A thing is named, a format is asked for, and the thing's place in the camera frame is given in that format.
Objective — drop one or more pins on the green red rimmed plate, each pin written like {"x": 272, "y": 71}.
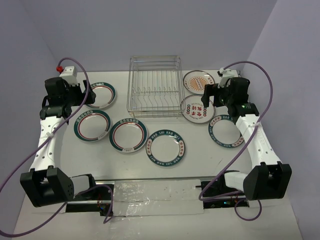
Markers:
{"x": 92, "y": 125}
{"x": 105, "y": 95}
{"x": 128, "y": 135}

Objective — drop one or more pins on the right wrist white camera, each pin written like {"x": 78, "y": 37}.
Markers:
{"x": 225, "y": 75}

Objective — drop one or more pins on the wrist white camera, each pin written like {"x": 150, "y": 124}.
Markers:
{"x": 69, "y": 74}
{"x": 225, "y": 75}

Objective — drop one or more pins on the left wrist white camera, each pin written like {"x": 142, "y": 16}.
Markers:
{"x": 69, "y": 74}

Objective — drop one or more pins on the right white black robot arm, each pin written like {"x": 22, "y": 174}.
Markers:
{"x": 269, "y": 177}

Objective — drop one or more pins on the orange sunburst plate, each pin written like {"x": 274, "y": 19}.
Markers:
{"x": 194, "y": 81}

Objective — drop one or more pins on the teal lettered rim plate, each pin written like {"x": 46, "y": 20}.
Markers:
{"x": 224, "y": 132}
{"x": 165, "y": 148}

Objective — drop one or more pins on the silver wire dish rack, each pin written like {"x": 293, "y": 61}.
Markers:
{"x": 155, "y": 87}

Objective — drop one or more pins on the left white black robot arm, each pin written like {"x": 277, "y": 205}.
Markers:
{"x": 45, "y": 183}

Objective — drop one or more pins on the red character plate green rim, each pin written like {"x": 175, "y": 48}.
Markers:
{"x": 195, "y": 111}

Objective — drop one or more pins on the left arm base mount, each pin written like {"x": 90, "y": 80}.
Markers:
{"x": 94, "y": 201}

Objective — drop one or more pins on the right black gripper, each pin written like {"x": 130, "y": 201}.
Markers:
{"x": 210, "y": 90}

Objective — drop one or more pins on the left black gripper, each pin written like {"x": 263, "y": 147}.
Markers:
{"x": 77, "y": 88}

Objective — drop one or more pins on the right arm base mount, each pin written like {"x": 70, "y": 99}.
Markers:
{"x": 227, "y": 201}

